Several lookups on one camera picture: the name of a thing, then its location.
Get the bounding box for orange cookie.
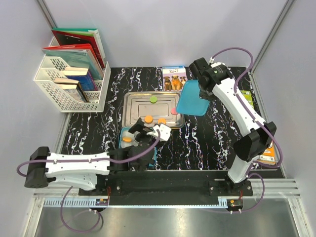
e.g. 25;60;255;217
144;116;154;123
122;137;133;143
158;118;166;124

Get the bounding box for blue tin lid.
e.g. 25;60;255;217
176;80;210;116

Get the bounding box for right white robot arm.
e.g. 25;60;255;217
189;58;277;196

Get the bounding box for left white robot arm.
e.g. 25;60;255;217
17;119;170;196

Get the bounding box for white paper cupcake liners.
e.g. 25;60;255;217
120;130;139;148

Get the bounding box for orange cookie bottom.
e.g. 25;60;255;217
158;118;166;124

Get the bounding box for blue cookie tin box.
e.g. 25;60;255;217
119;127;157;171

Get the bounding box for steel baking tray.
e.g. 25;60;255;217
121;91;185;129

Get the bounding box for green cookie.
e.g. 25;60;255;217
150;96;158;103

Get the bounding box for dog picture book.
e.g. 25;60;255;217
162;66;188;91

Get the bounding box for pink cookie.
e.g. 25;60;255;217
170;108;178;115

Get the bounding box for green booklet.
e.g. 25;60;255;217
241;90;255;109

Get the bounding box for white file organizer rack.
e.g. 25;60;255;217
34;39;111;113

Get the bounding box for blue paperback books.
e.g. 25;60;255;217
61;67;98;91

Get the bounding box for dark paperback books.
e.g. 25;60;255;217
54;78;89;103

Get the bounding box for teal and red folders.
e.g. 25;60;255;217
42;44;104;80

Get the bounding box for orange booklet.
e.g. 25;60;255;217
257;142;276;165

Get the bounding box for green and red folders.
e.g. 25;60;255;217
52;28;106;69

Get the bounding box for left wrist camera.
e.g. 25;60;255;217
147;123;171;142

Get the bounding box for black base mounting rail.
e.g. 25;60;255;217
79;170;253;197

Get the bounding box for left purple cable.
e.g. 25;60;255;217
16;128;161;233

